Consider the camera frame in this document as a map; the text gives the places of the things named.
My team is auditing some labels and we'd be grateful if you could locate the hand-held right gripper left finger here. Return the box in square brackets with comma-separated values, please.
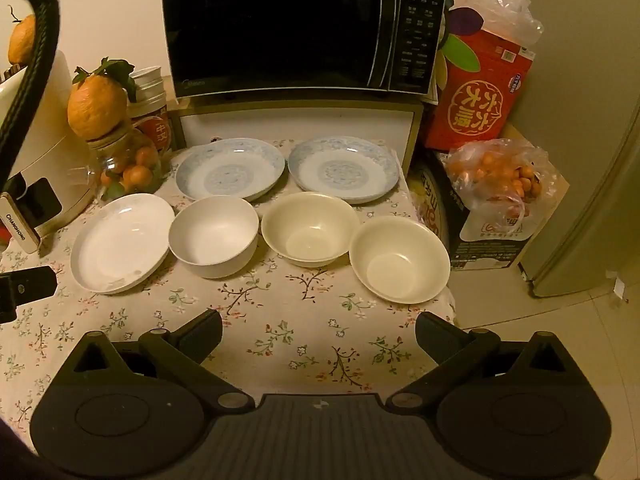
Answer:
[50, 309, 255, 412]

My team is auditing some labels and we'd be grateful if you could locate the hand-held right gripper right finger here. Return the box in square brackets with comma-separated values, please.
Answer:
[386, 311, 585, 412]

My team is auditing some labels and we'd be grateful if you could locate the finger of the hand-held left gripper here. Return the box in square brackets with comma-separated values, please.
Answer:
[0, 266, 57, 325]

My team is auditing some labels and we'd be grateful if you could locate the cream bowl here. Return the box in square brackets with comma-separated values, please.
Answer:
[348, 216, 451, 305]
[261, 191, 361, 268]

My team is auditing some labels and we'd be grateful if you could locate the white bowl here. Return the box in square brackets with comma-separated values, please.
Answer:
[168, 196, 260, 279]

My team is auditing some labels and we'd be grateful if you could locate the white plate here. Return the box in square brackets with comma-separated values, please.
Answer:
[70, 193, 176, 295]

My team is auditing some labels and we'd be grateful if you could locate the blue patterned plate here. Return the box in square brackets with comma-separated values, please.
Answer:
[175, 138, 286, 202]
[287, 136, 401, 205]

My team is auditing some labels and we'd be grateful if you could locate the black carton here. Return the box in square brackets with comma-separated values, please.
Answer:
[415, 150, 546, 272]

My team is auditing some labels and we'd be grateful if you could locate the floral tablecloth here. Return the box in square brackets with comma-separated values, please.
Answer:
[0, 137, 457, 456]

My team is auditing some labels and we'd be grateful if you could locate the white air fryer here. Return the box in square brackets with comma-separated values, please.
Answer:
[0, 50, 101, 256]

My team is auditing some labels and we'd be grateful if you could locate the glass jar of kumquats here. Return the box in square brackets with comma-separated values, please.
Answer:
[87, 122, 163, 203]

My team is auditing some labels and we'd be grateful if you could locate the plastic bag of kumquats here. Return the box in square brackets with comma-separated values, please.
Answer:
[445, 139, 559, 226]

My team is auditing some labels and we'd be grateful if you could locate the large orange with leaves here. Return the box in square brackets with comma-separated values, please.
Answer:
[67, 57, 137, 141]

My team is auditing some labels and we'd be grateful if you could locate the red-label lidded jar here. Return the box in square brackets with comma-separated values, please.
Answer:
[127, 66, 174, 153]

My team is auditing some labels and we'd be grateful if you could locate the red gift box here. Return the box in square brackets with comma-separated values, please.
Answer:
[425, 7, 536, 151]

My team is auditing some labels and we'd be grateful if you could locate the small orange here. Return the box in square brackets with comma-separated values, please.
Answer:
[7, 5, 39, 66]

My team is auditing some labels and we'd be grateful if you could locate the black microwave oven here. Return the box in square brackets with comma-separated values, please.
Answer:
[160, 0, 449, 98]

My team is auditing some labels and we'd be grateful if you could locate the clear plastic bag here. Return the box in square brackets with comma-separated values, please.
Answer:
[462, 0, 544, 47]

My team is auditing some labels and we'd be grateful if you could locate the black braided cable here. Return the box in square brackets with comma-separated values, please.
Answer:
[0, 0, 62, 181]

